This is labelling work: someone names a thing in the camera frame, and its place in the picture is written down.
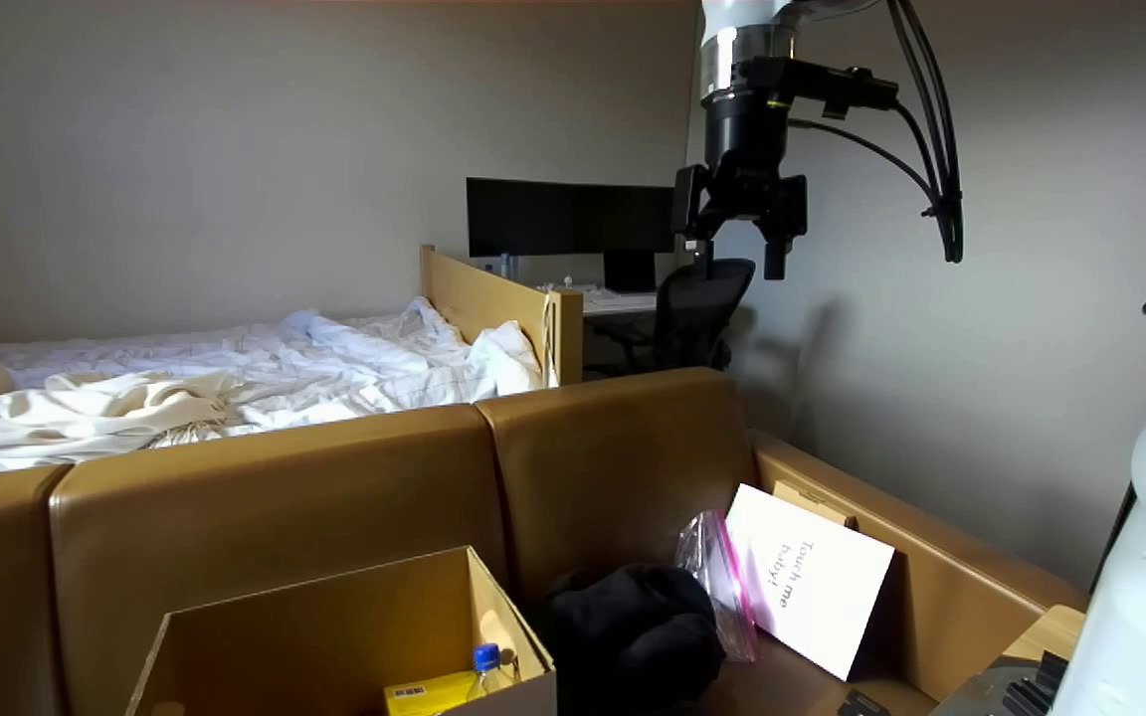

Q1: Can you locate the white desk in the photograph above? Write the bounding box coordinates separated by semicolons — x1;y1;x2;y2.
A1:
542;283;657;318

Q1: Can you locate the black cloth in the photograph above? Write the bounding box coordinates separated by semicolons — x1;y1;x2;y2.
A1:
533;568;724;716

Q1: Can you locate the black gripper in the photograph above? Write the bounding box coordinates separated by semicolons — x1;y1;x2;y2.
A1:
671;54;899;278

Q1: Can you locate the clear plastic bag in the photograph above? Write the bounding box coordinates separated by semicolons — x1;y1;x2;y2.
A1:
678;510;757;660

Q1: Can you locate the black office chair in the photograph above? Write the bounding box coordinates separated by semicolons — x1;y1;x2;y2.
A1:
593;259;753;375

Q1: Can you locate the wooden bed footboard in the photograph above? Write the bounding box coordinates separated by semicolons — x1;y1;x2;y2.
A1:
420;246;586;385

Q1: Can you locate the yellow item in box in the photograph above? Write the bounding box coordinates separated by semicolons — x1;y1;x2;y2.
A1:
382;673;479;716

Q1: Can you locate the white folded paper card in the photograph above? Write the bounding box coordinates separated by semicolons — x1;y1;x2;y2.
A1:
724;484;897;678

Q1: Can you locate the blue capped bottle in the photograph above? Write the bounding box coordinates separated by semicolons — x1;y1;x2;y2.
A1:
474;645;516;676

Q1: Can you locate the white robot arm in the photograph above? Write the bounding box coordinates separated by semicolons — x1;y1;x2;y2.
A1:
682;0;1146;716

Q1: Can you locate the brown cardboard box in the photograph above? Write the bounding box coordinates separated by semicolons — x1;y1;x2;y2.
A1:
123;543;556;716

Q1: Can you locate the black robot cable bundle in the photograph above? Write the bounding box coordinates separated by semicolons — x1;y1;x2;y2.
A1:
785;0;966;266

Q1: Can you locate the bed with white sheets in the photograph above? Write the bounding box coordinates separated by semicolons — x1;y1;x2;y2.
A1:
0;299;542;473

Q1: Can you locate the black computer monitor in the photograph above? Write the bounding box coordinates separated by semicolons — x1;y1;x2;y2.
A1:
467;179;671;293

